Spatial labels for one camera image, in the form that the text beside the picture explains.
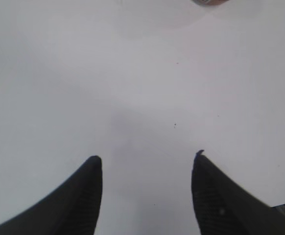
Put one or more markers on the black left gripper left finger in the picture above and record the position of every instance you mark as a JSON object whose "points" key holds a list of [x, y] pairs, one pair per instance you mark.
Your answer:
{"points": [[71, 209]]}

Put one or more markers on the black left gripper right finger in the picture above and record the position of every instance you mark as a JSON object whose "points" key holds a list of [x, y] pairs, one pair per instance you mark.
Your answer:
{"points": [[222, 207]]}

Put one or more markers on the brown coffee bottle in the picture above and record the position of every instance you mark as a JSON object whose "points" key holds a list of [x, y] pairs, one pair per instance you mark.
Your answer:
{"points": [[210, 2]]}

